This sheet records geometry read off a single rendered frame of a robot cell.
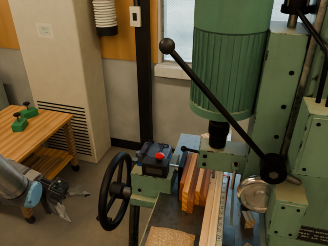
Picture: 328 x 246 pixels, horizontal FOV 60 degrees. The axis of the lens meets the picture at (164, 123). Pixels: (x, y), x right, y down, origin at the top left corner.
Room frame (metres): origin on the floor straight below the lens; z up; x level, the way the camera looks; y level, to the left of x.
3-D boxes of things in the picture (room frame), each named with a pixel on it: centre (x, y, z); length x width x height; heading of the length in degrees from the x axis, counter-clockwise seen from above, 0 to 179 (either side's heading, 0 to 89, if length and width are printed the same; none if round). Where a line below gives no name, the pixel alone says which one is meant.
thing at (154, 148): (0.75, 0.03, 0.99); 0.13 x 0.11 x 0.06; 166
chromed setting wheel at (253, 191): (0.55, -0.25, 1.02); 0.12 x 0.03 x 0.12; 76
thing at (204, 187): (0.70, -0.14, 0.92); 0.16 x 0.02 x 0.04; 166
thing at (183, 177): (0.72, -0.07, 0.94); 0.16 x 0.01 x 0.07; 166
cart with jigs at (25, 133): (1.66, 1.05, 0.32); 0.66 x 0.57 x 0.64; 163
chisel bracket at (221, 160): (0.70, -0.18, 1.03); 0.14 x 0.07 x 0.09; 76
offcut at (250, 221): (0.64, -0.27, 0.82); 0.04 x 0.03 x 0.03; 5
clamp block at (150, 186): (0.76, 0.03, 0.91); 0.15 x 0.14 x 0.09; 166
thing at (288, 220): (0.50, -0.30, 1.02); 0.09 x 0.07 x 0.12; 166
